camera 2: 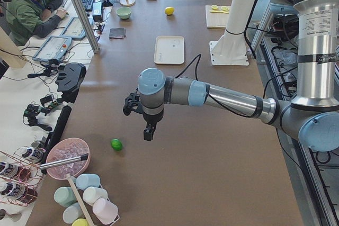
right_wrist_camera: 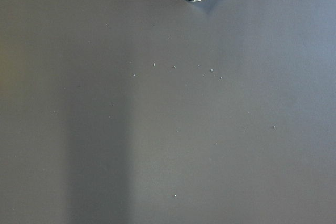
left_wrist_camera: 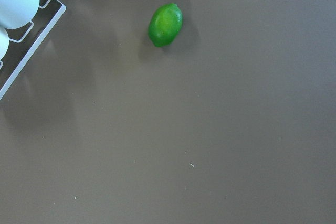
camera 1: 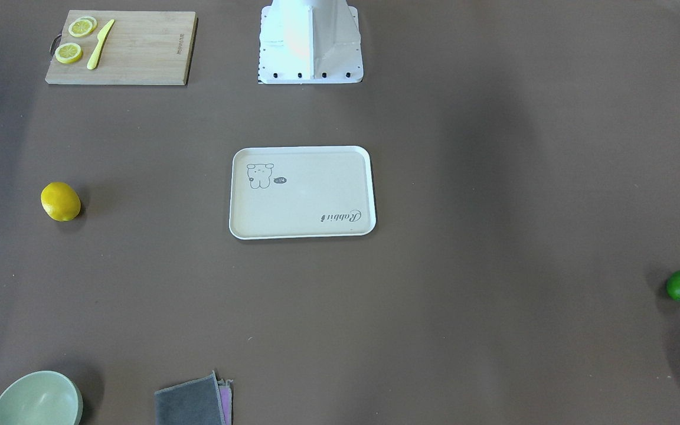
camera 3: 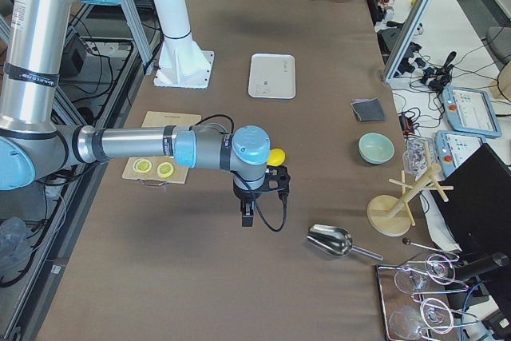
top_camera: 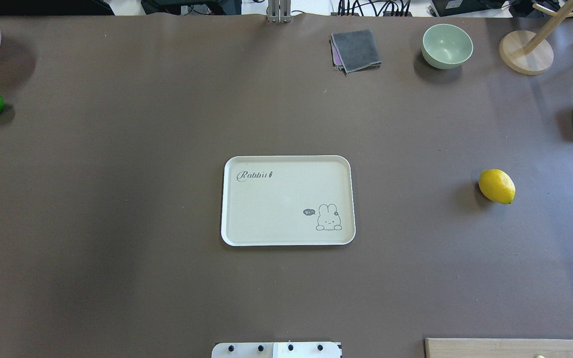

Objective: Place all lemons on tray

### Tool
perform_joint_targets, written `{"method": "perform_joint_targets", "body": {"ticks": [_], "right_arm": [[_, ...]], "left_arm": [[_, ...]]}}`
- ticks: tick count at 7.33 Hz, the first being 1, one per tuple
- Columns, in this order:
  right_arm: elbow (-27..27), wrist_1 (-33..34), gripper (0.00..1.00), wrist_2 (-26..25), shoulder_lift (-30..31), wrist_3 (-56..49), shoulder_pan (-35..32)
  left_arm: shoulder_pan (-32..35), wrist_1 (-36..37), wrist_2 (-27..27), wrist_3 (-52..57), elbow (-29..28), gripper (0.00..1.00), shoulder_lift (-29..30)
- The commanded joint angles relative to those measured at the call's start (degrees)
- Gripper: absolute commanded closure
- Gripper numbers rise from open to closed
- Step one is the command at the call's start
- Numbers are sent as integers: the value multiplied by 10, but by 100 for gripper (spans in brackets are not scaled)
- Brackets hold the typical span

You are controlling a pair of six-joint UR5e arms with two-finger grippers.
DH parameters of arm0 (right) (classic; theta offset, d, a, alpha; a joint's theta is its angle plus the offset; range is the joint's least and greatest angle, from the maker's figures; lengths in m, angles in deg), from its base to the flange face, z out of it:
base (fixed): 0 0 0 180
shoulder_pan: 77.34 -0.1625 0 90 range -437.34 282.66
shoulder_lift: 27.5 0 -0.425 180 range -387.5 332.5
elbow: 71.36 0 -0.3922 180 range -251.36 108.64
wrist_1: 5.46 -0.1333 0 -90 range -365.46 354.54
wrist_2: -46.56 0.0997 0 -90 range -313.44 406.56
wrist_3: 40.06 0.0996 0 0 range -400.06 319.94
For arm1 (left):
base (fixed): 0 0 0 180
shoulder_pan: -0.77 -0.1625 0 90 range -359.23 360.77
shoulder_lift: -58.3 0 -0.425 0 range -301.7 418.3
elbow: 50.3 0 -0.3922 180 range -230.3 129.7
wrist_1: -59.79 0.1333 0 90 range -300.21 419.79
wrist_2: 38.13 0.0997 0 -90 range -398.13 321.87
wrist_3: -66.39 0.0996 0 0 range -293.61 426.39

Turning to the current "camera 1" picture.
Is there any yellow lemon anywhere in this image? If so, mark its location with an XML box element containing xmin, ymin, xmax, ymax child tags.
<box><xmin>40</xmin><ymin>181</ymin><xmax>82</xmax><ymax>221</ymax></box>

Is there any lemon slice lower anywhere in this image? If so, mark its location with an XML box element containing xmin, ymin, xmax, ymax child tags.
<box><xmin>53</xmin><ymin>42</ymin><xmax>83</xmax><ymax>64</ymax></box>

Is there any lemon slice upper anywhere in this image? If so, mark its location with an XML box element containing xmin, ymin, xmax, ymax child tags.
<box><xmin>68</xmin><ymin>16</ymin><xmax>97</xmax><ymax>38</ymax></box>

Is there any light green bowl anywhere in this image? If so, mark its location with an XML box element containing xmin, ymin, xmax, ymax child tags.
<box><xmin>0</xmin><ymin>370</ymin><xmax>83</xmax><ymax>424</ymax></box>

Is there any grey folded cloth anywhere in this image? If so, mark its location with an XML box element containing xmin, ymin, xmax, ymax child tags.
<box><xmin>154</xmin><ymin>372</ymin><xmax>234</xmax><ymax>424</ymax></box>

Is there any white rabbit print tray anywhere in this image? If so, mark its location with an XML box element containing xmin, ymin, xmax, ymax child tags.
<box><xmin>228</xmin><ymin>146</ymin><xmax>376</xmax><ymax>240</ymax></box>

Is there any lemon slice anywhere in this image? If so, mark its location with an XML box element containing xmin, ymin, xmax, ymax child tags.
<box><xmin>68</xmin><ymin>16</ymin><xmax>97</xmax><ymax>38</ymax></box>
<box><xmin>53</xmin><ymin>42</ymin><xmax>83</xmax><ymax>64</ymax></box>

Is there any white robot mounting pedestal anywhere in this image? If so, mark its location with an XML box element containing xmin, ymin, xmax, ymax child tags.
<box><xmin>257</xmin><ymin>1</ymin><xmax>364</xmax><ymax>84</ymax></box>

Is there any bamboo cutting board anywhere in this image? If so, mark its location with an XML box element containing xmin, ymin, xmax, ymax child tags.
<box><xmin>45</xmin><ymin>9</ymin><xmax>198</xmax><ymax>86</ymax></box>

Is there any yellow plastic knife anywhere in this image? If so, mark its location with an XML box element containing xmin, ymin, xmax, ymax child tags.
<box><xmin>86</xmin><ymin>19</ymin><xmax>116</xmax><ymax>70</ymax></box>

